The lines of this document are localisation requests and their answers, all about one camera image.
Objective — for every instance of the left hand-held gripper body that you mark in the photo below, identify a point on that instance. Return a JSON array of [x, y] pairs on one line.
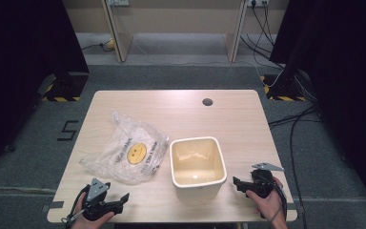
[[96, 191]]

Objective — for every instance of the cream plastic bin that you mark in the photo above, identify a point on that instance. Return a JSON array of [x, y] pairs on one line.
[[197, 171]]

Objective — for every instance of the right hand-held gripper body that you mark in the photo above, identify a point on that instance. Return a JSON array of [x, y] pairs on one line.
[[262, 181]]

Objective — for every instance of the person's left hand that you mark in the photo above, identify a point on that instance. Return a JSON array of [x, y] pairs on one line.
[[85, 223]]

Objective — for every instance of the dark round table grommet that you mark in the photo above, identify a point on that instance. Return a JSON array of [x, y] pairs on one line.
[[207, 102]]

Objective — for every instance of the grey tape strip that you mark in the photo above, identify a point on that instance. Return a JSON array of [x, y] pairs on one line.
[[55, 205], [295, 210]]

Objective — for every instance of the clear plastic bag yellow smiley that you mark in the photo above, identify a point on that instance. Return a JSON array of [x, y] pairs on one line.
[[120, 159]]

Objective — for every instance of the black curtain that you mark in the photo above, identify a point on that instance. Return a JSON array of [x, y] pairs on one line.
[[346, 79], [19, 63]]

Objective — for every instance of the black stand base hazard tape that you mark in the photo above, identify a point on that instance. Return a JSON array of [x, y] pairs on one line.
[[66, 89], [286, 90]]

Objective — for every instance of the beige wooden desk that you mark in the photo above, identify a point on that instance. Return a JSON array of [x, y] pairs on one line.
[[178, 19]]

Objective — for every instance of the white wall socket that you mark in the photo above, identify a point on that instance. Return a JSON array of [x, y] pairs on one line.
[[118, 2], [258, 2]]

